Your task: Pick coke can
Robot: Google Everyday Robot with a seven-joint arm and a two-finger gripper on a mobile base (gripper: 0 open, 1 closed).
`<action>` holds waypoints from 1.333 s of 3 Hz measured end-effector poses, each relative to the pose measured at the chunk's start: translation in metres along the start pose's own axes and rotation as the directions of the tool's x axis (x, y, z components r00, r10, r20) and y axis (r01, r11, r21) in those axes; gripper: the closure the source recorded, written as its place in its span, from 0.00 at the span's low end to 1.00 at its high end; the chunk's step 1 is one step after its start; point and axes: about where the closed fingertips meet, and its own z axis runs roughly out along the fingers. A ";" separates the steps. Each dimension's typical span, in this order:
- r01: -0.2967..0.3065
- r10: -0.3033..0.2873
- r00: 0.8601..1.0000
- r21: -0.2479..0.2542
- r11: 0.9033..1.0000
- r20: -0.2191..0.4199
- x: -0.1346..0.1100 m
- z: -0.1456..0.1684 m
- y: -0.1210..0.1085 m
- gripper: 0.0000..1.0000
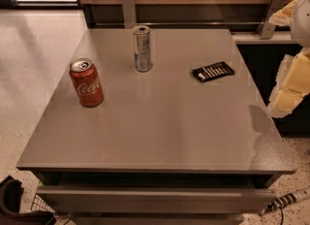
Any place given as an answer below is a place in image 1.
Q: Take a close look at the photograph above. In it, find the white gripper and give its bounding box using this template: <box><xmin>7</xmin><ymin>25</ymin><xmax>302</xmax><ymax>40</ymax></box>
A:
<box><xmin>267</xmin><ymin>0</ymin><xmax>310</xmax><ymax>118</ymax></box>

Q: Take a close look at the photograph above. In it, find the red coke can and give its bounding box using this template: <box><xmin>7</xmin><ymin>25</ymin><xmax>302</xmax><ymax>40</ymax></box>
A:
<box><xmin>69</xmin><ymin>58</ymin><xmax>104</xmax><ymax>108</ymax></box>

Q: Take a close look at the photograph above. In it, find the silver blue energy drink can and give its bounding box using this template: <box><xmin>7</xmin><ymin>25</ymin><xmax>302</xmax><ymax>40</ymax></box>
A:
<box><xmin>133</xmin><ymin>25</ymin><xmax>153</xmax><ymax>72</ymax></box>

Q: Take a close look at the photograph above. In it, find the black snack packet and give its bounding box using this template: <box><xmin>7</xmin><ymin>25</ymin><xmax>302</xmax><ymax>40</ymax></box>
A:
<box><xmin>191</xmin><ymin>61</ymin><xmax>235</xmax><ymax>82</ymax></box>

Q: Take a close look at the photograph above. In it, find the grey cabinet drawer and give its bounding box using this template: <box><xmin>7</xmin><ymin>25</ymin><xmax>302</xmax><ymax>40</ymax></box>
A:
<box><xmin>37</xmin><ymin>186</ymin><xmax>275</xmax><ymax>214</ymax></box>

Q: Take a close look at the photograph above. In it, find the dark brown object on floor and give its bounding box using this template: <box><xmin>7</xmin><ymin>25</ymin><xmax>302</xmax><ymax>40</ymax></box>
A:
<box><xmin>0</xmin><ymin>176</ymin><xmax>56</xmax><ymax>225</ymax></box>

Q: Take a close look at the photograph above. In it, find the right metal bracket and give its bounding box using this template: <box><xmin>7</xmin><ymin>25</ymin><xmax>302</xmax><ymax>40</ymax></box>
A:
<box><xmin>257</xmin><ymin>0</ymin><xmax>287</xmax><ymax>40</ymax></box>

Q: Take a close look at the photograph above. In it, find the metal bracket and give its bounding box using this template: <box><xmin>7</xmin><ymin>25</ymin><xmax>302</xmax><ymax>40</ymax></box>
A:
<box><xmin>121</xmin><ymin>0</ymin><xmax>137</xmax><ymax>28</ymax></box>
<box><xmin>257</xmin><ymin>0</ymin><xmax>287</xmax><ymax>40</ymax></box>

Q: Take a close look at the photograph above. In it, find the striped white cable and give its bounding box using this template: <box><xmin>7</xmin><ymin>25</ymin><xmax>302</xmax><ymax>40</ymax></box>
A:
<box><xmin>259</xmin><ymin>188</ymin><xmax>310</xmax><ymax>217</ymax></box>

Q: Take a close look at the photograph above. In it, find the left metal bracket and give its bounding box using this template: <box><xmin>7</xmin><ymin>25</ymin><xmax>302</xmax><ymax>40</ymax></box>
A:
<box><xmin>121</xmin><ymin>0</ymin><xmax>137</xmax><ymax>28</ymax></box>

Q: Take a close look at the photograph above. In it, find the wire basket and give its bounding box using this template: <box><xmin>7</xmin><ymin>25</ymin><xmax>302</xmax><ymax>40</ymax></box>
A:
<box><xmin>30</xmin><ymin>194</ymin><xmax>54</xmax><ymax>212</ymax></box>

